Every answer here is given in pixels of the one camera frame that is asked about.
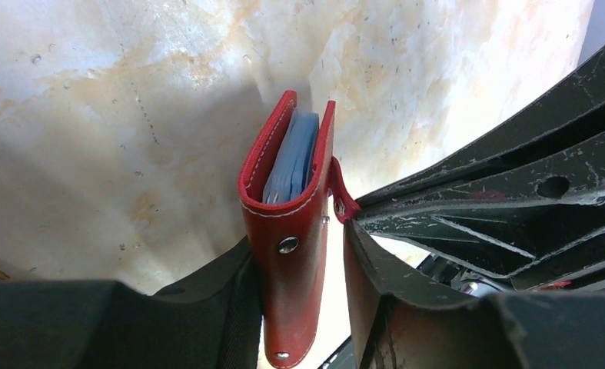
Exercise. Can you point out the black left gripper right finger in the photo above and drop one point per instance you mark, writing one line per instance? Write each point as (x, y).
(401, 318)

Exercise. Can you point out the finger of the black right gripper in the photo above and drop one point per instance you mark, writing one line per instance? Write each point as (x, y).
(524, 203)

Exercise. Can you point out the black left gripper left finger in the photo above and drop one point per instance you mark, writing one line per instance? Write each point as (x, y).
(209, 319)

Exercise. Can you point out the red leather card holder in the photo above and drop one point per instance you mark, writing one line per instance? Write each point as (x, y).
(289, 240)

